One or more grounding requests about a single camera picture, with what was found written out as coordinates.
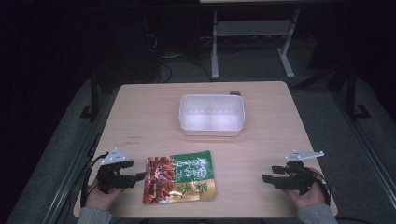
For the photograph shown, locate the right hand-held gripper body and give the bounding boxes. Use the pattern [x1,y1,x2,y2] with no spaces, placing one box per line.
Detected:
[274,149,325,196]

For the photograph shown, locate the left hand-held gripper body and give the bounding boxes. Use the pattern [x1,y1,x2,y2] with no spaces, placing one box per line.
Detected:
[95,147,135,194]

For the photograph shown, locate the green and red snack packet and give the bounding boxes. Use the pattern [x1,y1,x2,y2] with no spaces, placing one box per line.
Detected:
[142,150,218,205]

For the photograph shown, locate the white plastic container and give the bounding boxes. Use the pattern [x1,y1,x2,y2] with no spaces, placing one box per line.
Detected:
[177,93,246,137]

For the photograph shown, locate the person's right hand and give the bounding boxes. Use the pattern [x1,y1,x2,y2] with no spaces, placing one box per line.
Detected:
[282,167,327,210]

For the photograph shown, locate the person's left hand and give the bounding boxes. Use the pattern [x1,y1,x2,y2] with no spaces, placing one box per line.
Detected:
[85,182,126,212]

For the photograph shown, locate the black metal stand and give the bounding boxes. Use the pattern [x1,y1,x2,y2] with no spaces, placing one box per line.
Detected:
[79,66,101,121]
[345,62,372,121]

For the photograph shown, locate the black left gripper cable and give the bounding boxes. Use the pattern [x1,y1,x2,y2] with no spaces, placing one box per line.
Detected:
[79,152,110,209]

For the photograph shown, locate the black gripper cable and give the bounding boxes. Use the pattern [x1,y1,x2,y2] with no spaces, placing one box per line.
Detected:
[310,167,332,207]
[79,152,110,209]

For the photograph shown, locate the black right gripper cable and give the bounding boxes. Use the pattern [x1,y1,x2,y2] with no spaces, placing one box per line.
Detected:
[310,167,332,207]

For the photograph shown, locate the black floor cables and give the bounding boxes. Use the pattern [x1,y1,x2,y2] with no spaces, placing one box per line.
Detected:
[141,18,216,84]

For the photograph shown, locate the white metal desk frame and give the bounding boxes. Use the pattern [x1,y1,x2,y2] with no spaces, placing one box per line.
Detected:
[199,0,302,80]

